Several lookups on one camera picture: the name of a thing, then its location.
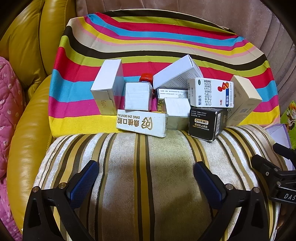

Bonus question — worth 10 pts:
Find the beige striped plush cushion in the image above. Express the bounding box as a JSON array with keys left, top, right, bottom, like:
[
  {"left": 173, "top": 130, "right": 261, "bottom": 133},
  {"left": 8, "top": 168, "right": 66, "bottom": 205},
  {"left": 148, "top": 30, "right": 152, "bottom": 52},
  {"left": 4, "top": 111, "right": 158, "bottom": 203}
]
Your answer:
[{"left": 32, "top": 124, "right": 289, "bottom": 241}]

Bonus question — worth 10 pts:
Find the colourful striped cloth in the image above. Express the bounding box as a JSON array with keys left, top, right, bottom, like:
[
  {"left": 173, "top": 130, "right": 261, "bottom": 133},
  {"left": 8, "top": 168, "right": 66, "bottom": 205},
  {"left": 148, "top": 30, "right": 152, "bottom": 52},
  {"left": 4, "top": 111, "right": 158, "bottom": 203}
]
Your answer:
[{"left": 48, "top": 10, "right": 279, "bottom": 137}]

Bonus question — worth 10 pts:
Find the purple cardboard box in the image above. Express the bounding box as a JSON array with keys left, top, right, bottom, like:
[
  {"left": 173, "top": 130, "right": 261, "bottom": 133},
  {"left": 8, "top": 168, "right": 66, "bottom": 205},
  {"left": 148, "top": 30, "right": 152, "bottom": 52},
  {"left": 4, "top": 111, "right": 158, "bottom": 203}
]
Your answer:
[{"left": 266, "top": 123, "right": 292, "bottom": 149}]

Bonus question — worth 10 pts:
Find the long white gold-logo box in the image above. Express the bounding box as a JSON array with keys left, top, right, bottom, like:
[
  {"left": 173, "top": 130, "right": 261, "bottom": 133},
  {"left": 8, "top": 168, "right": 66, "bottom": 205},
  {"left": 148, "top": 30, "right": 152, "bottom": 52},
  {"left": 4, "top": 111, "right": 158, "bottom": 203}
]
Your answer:
[{"left": 117, "top": 109, "right": 168, "bottom": 138}]

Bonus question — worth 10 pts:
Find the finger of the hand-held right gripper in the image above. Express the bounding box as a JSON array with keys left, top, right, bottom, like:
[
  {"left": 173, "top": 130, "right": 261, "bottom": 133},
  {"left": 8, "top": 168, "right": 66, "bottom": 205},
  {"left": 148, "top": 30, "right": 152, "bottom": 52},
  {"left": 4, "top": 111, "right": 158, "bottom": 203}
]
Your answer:
[
  {"left": 251, "top": 154, "right": 283, "bottom": 186},
  {"left": 273, "top": 143, "right": 296, "bottom": 163}
]

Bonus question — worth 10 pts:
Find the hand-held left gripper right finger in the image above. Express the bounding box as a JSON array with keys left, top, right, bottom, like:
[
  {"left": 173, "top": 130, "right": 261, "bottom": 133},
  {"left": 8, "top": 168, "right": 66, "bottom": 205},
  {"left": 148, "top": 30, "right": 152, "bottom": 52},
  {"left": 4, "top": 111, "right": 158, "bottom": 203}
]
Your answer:
[{"left": 193, "top": 161, "right": 277, "bottom": 241}]

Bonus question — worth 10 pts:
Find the black box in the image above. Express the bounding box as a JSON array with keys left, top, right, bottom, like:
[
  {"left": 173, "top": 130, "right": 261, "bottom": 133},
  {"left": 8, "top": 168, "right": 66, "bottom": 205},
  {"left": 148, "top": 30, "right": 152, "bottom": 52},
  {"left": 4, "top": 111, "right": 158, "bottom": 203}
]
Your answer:
[{"left": 188, "top": 108, "right": 228, "bottom": 142}]

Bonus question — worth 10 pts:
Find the cream barcode box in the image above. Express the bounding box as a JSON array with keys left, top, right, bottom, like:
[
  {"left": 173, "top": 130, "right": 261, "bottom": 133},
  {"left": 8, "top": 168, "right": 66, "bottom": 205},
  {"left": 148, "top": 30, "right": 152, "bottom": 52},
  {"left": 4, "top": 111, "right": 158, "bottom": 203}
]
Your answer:
[{"left": 225, "top": 75, "right": 263, "bottom": 127}]

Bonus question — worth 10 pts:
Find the long white text box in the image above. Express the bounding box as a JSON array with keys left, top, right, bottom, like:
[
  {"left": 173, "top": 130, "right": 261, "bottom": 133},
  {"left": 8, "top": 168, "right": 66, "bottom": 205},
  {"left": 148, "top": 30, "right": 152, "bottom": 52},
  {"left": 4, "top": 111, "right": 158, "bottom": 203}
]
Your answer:
[{"left": 157, "top": 88, "right": 189, "bottom": 100}]

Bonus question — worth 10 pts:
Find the green cartoon printed mat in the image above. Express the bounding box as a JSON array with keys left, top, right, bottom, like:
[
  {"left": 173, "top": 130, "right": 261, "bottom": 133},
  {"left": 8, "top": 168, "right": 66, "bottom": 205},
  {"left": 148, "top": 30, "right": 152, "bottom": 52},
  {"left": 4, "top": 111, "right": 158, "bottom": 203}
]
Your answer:
[{"left": 280, "top": 100, "right": 296, "bottom": 150}]

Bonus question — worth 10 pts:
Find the white red-logo medicine box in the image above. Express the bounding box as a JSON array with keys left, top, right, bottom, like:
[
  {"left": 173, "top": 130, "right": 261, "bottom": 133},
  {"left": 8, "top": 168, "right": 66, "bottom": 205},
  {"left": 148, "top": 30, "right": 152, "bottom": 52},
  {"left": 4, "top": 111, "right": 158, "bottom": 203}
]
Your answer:
[{"left": 187, "top": 78, "right": 235, "bottom": 108}]

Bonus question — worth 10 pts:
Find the yellow leather sofa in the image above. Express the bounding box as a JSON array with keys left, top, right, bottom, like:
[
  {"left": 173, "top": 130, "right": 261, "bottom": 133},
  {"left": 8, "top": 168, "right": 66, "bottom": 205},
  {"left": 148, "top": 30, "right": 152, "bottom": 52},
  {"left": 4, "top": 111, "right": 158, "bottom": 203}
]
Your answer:
[{"left": 0, "top": 0, "right": 77, "bottom": 237}]

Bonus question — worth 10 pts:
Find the small white silver box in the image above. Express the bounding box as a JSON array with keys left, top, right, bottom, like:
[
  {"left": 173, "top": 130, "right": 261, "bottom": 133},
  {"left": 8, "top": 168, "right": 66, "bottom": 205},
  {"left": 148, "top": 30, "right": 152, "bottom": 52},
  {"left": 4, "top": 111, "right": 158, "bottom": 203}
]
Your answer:
[{"left": 164, "top": 97, "right": 191, "bottom": 130}]

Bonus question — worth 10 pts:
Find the pink quilted blanket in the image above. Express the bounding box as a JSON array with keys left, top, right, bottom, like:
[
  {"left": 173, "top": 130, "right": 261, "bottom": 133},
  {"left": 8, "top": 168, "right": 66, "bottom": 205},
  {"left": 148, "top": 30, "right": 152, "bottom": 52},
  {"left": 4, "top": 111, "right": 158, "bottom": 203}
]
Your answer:
[{"left": 0, "top": 56, "right": 27, "bottom": 232}]

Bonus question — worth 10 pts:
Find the tall plain white box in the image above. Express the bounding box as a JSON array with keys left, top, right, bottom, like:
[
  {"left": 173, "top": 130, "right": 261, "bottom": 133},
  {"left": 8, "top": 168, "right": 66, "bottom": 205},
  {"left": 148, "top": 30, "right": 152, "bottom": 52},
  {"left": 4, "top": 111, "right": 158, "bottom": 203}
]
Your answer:
[{"left": 91, "top": 59, "right": 125, "bottom": 116}]

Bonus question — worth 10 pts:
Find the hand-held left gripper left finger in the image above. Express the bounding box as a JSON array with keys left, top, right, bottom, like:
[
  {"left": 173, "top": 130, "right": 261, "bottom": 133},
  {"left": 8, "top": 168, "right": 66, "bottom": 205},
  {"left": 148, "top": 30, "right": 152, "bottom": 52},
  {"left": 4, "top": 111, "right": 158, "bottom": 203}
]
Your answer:
[{"left": 22, "top": 160, "right": 100, "bottom": 241}]

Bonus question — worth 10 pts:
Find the red toy car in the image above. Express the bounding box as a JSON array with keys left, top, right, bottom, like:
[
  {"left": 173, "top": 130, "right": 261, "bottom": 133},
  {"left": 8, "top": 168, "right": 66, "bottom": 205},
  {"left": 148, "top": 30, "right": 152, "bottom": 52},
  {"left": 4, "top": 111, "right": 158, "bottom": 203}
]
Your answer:
[{"left": 138, "top": 73, "right": 155, "bottom": 99}]

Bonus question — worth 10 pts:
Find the large white fine-print box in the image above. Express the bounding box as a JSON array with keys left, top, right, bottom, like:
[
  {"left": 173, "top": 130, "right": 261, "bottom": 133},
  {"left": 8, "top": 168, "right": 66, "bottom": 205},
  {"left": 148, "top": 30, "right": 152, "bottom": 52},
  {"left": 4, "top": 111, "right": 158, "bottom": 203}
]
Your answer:
[{"left": 153, "top": 55, "right": 204, "bottom": 90}]

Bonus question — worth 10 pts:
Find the white cube box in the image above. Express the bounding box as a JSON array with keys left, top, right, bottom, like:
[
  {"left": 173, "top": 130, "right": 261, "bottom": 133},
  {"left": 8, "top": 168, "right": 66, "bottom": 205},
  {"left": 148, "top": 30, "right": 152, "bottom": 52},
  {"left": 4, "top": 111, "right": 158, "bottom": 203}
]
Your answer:
[{"left": 124, "top": 82, "right": 153, "bottom": 111}]

